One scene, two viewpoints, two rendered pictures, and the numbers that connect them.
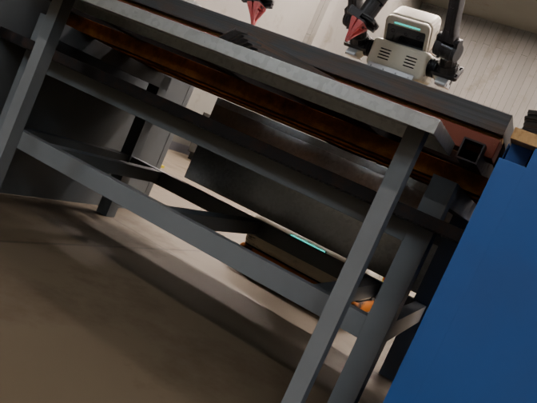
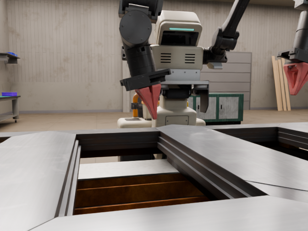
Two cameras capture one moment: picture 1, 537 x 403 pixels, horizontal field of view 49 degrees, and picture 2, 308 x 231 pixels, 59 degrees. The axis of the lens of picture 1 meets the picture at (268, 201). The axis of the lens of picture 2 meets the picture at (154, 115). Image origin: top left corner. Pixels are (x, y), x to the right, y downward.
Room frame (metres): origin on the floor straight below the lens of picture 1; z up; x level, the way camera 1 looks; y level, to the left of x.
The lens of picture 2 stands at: (1.63, 0.66, 1.00)
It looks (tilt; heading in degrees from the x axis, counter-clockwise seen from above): 5 degrees down; 323
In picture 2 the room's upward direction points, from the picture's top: straight up
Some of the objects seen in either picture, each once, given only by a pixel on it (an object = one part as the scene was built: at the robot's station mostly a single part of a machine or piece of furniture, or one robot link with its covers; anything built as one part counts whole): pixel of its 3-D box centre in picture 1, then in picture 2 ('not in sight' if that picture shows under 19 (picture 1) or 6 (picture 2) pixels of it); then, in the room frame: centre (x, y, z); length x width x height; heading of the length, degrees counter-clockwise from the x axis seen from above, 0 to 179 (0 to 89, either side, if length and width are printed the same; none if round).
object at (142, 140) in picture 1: (133, 145); not in sight; (2.62, 0.65, 0.34); 0.06 x 0.06 x 0.68; 67
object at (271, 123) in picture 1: (354, 159); (209, 165); (2.43, -0.25, 0.67); 1.30 x 0.20 x 0.03; 67
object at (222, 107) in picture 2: not in sight; (195, 107); (7.55, -5.36, 0.44); 2.15 x 1.96 x 0.88; 66
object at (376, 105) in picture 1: (216, 52); not in sight; (1.48, 0.27, 0.74); 1.20 x 0.26 x 0.03; 67
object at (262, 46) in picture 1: (272, 57); not in sight; (1.42, 0.13, 0.77); 0.45 x 0.20 x 0.04; 67
